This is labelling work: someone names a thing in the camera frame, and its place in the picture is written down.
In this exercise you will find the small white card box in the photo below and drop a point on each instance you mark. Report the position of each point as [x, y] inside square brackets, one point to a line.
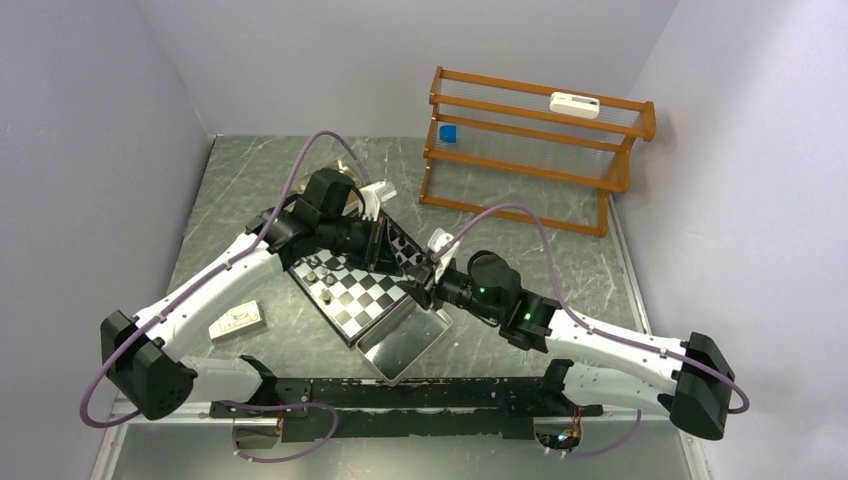
[237, 321]

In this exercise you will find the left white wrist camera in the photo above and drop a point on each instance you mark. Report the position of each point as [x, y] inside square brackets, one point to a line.
[373, 196]

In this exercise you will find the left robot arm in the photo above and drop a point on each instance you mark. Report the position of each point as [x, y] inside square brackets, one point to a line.
[146, 355]

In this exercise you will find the blue cube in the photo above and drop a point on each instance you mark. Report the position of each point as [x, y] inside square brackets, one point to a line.
[447, 133]

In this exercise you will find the white rectangular device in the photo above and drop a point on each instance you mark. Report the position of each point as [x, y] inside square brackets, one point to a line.
[574, 105]

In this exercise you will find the gold tin of white pieces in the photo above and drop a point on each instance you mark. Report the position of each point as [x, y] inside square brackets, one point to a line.
[339, 165]

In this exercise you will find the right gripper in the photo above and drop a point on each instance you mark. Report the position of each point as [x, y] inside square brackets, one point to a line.
[425, 284]

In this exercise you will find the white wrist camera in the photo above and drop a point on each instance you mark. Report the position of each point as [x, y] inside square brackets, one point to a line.
[373, 196]
[442, 245]

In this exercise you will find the silver metal tin lid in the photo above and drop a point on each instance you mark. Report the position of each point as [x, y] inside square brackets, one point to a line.
[401, 339]

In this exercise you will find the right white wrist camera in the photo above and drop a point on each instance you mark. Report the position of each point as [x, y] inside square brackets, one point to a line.
[442, 245]

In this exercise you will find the black white chessboard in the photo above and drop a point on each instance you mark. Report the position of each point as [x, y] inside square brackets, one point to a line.
[359, 298]

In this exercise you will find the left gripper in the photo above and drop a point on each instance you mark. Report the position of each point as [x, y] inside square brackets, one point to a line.
[381, 255]

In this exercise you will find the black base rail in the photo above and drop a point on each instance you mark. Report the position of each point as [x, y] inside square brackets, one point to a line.
[506, 407]

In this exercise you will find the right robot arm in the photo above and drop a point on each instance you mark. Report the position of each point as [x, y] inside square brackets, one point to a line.
[689, 380]

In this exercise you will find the orange wooden rack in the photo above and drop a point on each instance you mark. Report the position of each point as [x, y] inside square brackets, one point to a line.
[506, 126]

